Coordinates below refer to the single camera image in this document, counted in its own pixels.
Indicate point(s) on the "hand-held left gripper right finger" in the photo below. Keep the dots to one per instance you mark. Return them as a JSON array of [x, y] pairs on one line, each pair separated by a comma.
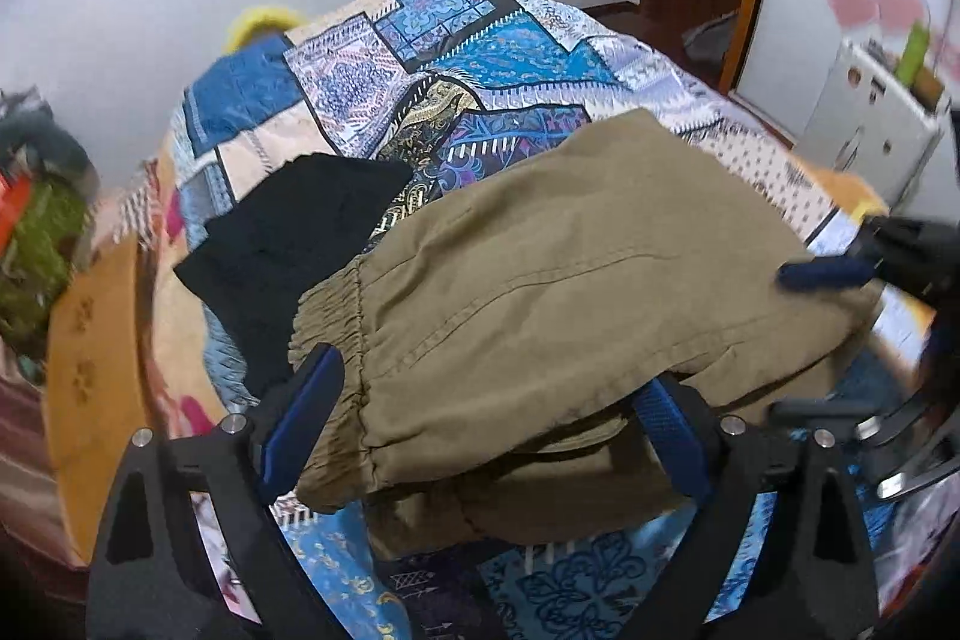
[[679, 441]]

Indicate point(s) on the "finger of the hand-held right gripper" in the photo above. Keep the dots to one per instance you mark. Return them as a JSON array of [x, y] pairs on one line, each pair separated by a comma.
[[823, 275]]

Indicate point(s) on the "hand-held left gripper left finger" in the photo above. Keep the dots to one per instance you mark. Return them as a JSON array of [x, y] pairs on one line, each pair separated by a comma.
[[296, 413]]

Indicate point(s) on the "olive khaki pants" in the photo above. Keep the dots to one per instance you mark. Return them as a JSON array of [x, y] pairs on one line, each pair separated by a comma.
[[555, 325]]

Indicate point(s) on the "black garment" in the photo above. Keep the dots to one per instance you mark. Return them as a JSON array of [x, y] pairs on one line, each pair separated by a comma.
[[289, 257]]

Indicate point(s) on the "white box with green bottle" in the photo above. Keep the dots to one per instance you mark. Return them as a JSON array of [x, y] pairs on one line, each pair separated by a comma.
[[874, 119]]

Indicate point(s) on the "orange paw-print sheet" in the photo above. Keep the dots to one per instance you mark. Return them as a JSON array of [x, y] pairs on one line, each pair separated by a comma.
[[97, 370]]

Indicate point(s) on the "green bottle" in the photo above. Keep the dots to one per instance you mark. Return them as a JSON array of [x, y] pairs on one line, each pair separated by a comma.
[[915, 51]]

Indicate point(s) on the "grey bag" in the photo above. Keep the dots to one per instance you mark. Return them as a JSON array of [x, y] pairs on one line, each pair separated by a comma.
[[712, 44]]

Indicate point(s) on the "blue patchwork bedspread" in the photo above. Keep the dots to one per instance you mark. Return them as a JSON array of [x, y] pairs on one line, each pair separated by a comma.
[[465, 175]]

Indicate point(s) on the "pile of green clothes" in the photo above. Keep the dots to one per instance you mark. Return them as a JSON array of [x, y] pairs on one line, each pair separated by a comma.
[[41, 220]]

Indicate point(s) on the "yellow pillow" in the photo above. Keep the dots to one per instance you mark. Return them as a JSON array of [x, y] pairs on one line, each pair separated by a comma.
[[262, 23]]

